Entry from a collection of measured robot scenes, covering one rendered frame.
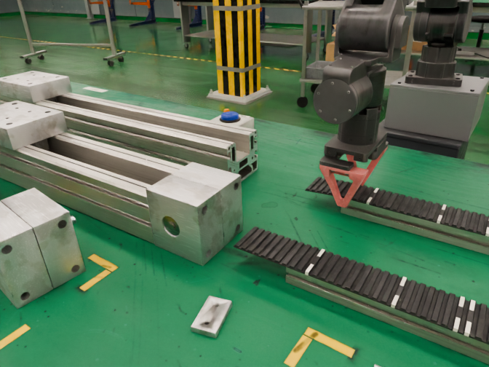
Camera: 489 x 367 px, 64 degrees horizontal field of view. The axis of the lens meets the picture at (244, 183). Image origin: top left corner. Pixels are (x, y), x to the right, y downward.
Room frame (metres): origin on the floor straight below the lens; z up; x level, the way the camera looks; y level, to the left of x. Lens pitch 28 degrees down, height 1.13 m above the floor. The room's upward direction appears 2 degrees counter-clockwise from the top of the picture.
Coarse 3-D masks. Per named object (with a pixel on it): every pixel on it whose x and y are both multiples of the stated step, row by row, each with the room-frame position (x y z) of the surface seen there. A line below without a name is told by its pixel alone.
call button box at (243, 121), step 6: (240, 114) 0.87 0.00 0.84; (210, 120) 0.84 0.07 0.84; (216, 120) 0.84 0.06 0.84; (222, 120) 0.83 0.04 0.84; (234, 120) 0.83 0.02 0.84; (240, 120) 0.83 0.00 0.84; (246, 120) 0.83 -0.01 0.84; (252, 120) 0.84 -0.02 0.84; (240, 126) 0.80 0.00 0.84; (246, 126) 0.82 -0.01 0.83; (252, 126) 0.84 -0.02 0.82
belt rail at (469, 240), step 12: (360, 204) 0.52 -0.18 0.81; (360, 216) 0.52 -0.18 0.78; (372, 216) 0.51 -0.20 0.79; (384, 216) 0.51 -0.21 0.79; (396, 216) 0.49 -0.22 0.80; (408, 216) 0.48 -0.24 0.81; (396, 228) 0.49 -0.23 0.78; (408, 228) 0.48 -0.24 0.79; (420, 228) 0.47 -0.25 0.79; (432, 228) 0.46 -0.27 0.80; (444, 228) 0.45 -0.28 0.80; (444, 240) 0.45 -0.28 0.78; (456, 240) 0.44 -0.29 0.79; (468, 240) 0.44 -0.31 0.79; (480, 240) 0.43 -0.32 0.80; (480, 252) 0.43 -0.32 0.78
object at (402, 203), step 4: (400, 196) 0.53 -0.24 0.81; (404, 196) 0.53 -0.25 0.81; (408, 196) 0.53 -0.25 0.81; (400, 200) 0.51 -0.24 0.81; (404, 200) 0.52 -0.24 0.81; (408, 200) 0.51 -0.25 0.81; (396, 204) 0.50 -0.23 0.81; (400, 204) 0.51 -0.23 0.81; (404, 204) 0.50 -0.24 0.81; (408, 204) 0.51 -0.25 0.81; (392, 208) 0.50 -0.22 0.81; (396, 208) 0.49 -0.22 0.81; (400, 208) 0.50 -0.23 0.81; (404, 208) 0.49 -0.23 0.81; (396, 212) 0.49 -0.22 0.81; (400, 212) 0.49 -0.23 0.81; (404, 212) 0.48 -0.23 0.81
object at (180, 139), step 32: (0, 96) 1.03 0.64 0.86; (64, 96) 1.00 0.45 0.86; (96, 128) 0.82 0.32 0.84; (128, 128) 0.76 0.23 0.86; (160, 128) 0.73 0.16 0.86; (192, 128) 0.76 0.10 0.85; (224, 128) 0.72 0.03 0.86; (192, 160) 0.67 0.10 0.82; (224, 160) 0.63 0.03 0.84; (256, 160) 0.70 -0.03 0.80
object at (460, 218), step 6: (456, 210) 0.48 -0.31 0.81; (462, 210) 0.48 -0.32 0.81; (468, 210) 0.48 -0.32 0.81; (456, 216) 0.47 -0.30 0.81; (462, 216) 0.47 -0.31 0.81; (468, 216) 0.47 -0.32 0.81; (456, 222) 0.45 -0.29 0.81; (462, 222) 0.45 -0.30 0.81; (456, 228) 0.44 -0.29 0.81; (462, 228) 0.44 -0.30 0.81
